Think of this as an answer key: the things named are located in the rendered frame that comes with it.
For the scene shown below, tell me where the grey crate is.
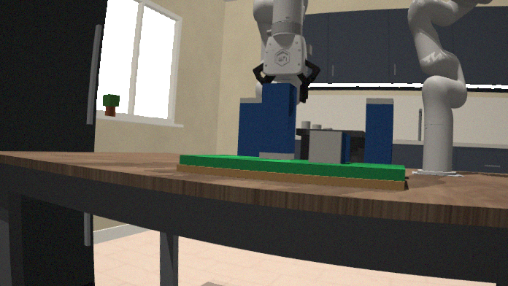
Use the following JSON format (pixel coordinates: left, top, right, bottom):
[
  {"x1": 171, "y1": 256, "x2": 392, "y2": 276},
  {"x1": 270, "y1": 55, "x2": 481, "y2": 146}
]
[{"x1": 296, "y1": 128, "x2": 365, "y2": 163}]

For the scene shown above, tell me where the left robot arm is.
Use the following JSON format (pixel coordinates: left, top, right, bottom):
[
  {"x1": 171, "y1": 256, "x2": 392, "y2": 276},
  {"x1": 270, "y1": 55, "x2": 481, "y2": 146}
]
[{"x1": 408, "y1": 0, "x2": 492, "y2": 175}]

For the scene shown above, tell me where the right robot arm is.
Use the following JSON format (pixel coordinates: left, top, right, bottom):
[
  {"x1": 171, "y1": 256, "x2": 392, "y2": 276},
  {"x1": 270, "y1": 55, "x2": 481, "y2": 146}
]
[{"x1": 253, "y1": 0, "x2": 309, "y2": 105}]

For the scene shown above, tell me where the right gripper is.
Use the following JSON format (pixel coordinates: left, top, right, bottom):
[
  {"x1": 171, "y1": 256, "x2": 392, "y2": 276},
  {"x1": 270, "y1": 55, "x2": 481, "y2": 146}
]
[{"x1": 253, "y1": 32, "x2": 320, "y2": 103}]

